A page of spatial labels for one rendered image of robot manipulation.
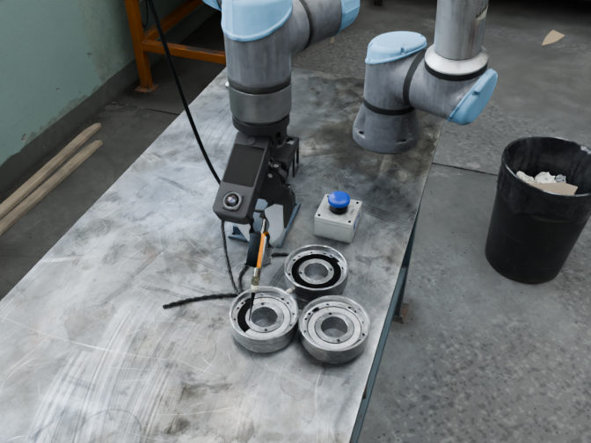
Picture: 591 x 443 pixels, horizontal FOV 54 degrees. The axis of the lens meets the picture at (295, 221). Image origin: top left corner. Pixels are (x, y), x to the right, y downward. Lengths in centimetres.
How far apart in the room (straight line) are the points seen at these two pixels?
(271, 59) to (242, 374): 45
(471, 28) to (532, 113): 214
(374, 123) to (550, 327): 110
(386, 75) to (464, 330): 105
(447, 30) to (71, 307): 79
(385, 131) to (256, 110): 62
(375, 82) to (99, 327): 71
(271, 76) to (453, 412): 134
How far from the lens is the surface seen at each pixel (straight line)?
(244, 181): 70
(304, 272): 97
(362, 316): 90
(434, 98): 117
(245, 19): 64
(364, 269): 101
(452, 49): 111
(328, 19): 72
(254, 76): 66
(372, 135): 127
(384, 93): 123
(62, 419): 89
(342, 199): 103
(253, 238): 81
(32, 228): 250
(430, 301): 206
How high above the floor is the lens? 152
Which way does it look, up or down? 41 degrees down
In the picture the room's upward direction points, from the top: straight up
